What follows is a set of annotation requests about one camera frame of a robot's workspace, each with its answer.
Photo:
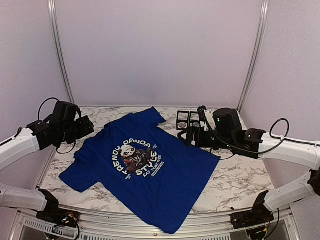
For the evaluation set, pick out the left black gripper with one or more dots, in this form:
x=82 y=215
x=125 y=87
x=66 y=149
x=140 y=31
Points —
x=84 y=128

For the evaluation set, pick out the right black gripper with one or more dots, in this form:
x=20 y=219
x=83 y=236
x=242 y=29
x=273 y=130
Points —
x=199 y=131

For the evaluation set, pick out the dark blue round brooch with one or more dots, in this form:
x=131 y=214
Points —
x=196 y=124

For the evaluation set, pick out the pink round brooch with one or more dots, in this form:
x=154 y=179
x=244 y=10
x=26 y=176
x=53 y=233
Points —
x=182 y=125

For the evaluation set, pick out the blue printed t-shirt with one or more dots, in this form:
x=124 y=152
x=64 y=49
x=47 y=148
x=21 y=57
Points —
x=153 y=173

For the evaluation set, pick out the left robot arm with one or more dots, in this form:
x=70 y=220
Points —
x=65 y=124

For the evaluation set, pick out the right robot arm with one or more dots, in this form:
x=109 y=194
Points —
x=222 y=129

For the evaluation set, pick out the black wire frame cube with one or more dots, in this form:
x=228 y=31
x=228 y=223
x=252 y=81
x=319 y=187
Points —
x=182 y=116

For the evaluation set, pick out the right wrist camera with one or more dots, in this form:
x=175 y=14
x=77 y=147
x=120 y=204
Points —
x=206 y=118

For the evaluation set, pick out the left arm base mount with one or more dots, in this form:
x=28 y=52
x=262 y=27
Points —
x=52 y=213

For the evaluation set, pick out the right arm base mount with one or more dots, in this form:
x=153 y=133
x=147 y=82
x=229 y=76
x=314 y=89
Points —
x=258 y=214

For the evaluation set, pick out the left aluminium corner post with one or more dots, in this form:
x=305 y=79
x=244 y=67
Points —
x=53 y=17

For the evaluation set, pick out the aluminium corner post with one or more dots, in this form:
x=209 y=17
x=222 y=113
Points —
x=53 y=17
x=258 y=43

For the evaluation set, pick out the right aluminium corner post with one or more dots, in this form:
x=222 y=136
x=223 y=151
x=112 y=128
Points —
x=258 y=43

